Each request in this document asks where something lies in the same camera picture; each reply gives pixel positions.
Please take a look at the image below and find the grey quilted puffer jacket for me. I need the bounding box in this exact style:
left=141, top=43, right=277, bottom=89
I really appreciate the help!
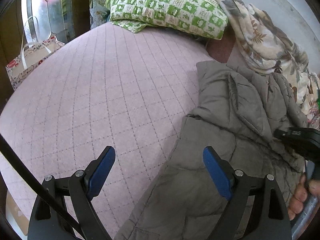
left=116, top=61, right=307, bottom=239

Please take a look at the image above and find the person's right hand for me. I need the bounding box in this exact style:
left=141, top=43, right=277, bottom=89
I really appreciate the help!
left=287, top=174, right=319, bottom=221

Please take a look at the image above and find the leaf print fleece blanket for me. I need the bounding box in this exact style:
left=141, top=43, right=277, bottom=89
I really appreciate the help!
left=215, top=0, right=319, bottom=129

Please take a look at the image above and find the pink quilted mattress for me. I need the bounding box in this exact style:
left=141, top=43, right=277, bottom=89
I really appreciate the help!
left=1, top=23, right=209, bottom=236

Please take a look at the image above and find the red-brown bed headboard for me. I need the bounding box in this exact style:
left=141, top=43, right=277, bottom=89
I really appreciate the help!
left=206, top=29, right=235, bottom=63

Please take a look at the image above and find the white patterned gift bag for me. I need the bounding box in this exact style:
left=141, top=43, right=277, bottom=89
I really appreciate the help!
left=5, top=34, right=65, bottom=91

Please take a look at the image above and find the green white checked pillow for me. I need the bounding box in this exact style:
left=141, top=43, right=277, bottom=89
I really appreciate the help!
left=105, top=0, right=228, bottom=40

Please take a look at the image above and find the stained glass window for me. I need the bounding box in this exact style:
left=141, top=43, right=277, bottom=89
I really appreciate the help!
left=21, top=0, right=75, bottom=43

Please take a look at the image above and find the black cable left camera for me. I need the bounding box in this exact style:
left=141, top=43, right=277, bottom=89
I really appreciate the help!
left=0, top=133, right=86, bottom=240

